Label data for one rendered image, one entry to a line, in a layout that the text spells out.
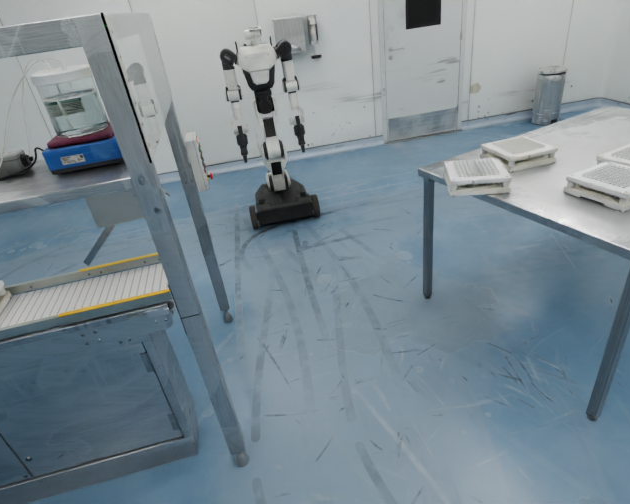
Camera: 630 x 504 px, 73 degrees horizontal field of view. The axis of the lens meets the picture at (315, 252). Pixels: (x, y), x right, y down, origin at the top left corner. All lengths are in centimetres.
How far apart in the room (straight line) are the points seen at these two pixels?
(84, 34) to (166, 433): 145
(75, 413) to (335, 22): 432
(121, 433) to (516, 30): 545
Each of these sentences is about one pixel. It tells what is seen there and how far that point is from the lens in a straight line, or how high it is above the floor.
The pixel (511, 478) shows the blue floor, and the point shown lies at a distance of 195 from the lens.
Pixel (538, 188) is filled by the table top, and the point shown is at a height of 82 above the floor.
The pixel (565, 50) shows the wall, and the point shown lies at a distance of 633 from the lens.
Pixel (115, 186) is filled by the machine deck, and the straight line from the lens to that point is 124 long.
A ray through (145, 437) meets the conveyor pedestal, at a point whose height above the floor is 20.
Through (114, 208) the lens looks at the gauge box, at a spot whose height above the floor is 111.
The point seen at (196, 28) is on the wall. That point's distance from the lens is 498.
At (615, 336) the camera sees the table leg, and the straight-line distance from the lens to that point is 189.
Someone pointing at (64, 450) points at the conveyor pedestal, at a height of 25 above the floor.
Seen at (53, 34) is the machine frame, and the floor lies 162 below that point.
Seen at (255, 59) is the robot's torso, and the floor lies 129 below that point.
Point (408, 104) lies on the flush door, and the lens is 544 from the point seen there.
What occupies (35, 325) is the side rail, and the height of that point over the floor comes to 87.
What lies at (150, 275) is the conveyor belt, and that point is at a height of 84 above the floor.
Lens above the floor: 163
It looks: 31 degrees down
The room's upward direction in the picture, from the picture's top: 8 degrees counter-clockwise
